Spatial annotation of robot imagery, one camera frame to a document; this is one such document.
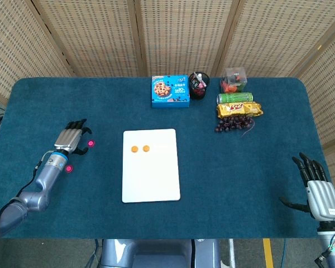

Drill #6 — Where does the blue cookie box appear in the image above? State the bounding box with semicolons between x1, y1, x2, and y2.
151;74;191;109

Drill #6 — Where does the dark purple grape bunch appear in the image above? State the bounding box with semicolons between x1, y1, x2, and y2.
214;116;255;137

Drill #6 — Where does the blue carpet table cover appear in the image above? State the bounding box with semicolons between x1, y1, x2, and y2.
0;76;334;240

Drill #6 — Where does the white magnetic board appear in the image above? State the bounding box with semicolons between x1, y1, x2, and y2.
121;128;181;204

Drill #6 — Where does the yellow biscuit packet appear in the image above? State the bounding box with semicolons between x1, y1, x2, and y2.
216;102;264;119

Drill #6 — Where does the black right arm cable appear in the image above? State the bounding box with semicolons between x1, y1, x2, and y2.
314;227;335;263

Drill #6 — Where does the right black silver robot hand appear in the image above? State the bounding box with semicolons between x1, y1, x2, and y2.
279;152;335;223

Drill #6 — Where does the woven wooden folding screen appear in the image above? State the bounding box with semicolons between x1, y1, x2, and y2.
0;0;335;202

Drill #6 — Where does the green drink can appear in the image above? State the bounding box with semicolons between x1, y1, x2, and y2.
216;92;254;104

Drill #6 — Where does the clear plastic fruit box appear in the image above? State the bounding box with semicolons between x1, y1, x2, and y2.
219;67;248;94

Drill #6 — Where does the black mesh pen cup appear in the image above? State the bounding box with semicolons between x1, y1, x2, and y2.
188;71;210;101

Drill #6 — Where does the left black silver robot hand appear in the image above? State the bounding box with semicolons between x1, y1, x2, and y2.
54;118;93;156

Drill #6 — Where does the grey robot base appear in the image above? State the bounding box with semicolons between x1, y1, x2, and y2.
100;238;221;268

